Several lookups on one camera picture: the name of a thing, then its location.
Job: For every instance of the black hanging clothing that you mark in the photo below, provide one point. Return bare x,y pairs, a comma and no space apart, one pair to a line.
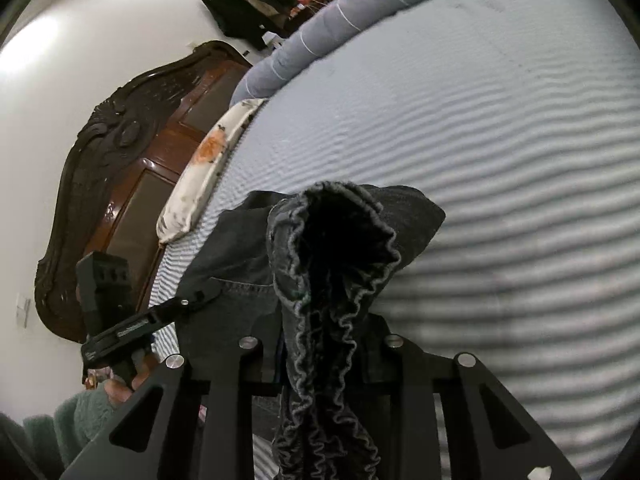
235,10

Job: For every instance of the striped bed sheet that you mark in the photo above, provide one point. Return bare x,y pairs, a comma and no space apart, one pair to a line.
475,135

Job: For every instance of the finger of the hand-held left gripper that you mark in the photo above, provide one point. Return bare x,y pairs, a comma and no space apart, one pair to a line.
200,295

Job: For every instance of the floral white pillow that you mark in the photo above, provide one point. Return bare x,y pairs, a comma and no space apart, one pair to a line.
200,170

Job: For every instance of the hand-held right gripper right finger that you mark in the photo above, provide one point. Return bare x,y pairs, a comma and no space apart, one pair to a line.
395,360

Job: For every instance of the blue-grey rolled blanket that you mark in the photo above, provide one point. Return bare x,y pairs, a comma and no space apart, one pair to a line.
325,30

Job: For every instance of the person's left hand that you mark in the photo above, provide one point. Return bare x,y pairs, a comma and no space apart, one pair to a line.
120,390

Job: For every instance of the white wall switch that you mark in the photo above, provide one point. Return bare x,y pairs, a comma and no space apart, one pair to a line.
22,312

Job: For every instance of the dark grey pants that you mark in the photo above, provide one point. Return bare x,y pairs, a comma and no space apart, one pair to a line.
330,250

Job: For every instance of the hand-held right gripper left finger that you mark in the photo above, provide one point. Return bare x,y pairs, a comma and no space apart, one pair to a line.
247,360

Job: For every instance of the carved wooden headboard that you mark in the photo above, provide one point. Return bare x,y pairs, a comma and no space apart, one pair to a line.
100,160

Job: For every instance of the person's green-sleeved left forearm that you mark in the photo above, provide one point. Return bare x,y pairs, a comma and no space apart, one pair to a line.
75,425

